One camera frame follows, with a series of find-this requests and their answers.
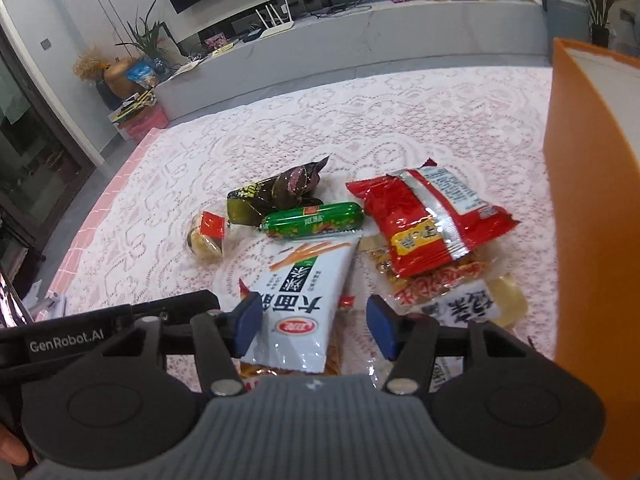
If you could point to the white breadstick snack bag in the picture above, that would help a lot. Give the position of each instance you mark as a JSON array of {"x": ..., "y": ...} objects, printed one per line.
[{"x": 300, "y": 288}]

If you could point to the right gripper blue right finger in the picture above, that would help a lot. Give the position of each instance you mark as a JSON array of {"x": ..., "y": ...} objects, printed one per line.
[{"x": 409, "y": 343}]

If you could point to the clear pack orange snack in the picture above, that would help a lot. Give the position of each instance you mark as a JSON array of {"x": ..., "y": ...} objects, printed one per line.
[{"x": 450, "y": 294}]

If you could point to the white lace tablecloth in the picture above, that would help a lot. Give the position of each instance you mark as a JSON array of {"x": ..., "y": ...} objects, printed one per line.
[{"x": 484, "y": 124}]

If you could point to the green sausage stick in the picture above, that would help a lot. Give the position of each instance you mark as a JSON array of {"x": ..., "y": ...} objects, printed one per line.
[{"x": 313, "y": 220}]

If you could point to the pink storage crate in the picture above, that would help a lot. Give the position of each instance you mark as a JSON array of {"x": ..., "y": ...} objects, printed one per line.
[{"x": 138, "y": 126}]

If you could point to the white wifi router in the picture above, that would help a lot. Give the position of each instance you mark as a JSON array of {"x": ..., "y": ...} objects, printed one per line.
[{"x": 275, "y": 20}]

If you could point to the person's left hand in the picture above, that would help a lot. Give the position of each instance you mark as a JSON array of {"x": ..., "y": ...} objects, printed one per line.
[{"x": 12, "y": 449}]

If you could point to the grey tv bench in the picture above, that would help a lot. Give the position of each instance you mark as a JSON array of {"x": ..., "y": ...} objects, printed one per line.
[{"x": 383, "y": 32}]

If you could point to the dark olive snack pouch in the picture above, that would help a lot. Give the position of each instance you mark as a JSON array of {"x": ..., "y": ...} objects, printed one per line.
[{"x": 292, "y": 188}]

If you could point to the red snack bag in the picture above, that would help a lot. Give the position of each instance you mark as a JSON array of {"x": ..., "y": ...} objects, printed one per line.
[{"x": 429, "y": 217}]

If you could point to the orange storage box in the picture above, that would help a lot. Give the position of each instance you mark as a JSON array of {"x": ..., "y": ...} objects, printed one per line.
[{"x": 591, "y": 148}]

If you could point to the potted plant left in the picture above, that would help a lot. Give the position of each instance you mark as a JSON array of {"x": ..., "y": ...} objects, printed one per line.
[{"x": 144, "y": 35}]

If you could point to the clear pastry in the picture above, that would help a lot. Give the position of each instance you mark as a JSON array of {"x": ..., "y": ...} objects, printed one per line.
[{"x": 206, "y": 236}]

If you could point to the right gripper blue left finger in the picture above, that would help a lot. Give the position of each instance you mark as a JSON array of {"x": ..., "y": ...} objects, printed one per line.
[{"x": 219, "y": 338}]

